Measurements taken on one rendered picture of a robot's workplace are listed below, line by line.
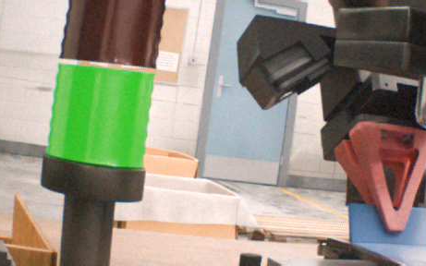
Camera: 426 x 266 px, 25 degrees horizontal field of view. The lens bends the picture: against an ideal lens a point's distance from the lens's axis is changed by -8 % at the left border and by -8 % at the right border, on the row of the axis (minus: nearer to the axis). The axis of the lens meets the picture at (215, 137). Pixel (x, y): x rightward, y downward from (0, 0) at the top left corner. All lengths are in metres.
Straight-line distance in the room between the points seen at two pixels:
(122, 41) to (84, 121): 0.03
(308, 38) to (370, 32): 0.16
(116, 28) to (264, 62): 0.35
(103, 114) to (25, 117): 11.03
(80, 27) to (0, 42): 11.00
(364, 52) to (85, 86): 0.25
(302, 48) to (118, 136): 0.38
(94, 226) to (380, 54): 0.24
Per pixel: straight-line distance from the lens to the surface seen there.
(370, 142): 0.70
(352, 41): 0.59
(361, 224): 0.69
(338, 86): 0.73
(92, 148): 0.35
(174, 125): 11.60
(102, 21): 0.35
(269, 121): 11.84
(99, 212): 0.36
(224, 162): 11.74
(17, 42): 11.36
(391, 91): 0.69
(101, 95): 0.35
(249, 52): 0.71
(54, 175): 0.36
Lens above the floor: 1.08
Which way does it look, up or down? 3 degrees down
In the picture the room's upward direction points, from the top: 8 degrees clockwise
